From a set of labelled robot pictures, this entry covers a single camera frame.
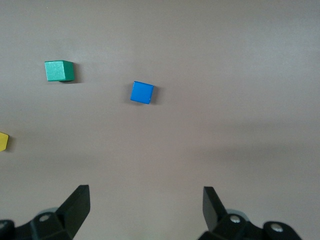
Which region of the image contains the yellow wooden block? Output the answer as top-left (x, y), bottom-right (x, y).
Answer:
top-left (0, 131), bottom-right (10, 152)

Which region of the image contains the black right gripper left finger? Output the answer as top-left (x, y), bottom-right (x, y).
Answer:
top-left (0, 184), bottom-right (91, 240)

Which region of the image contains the blue wooden block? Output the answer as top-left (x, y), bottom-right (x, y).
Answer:
top-left (129, 80), bottom-right (155, 105)

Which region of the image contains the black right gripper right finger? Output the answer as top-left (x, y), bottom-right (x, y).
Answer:
top-left (198, 186), bottom-right (304, 240)

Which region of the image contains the green wooden block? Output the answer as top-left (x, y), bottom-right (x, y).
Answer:
top-left (44, 59), bottom-right (75, 82)

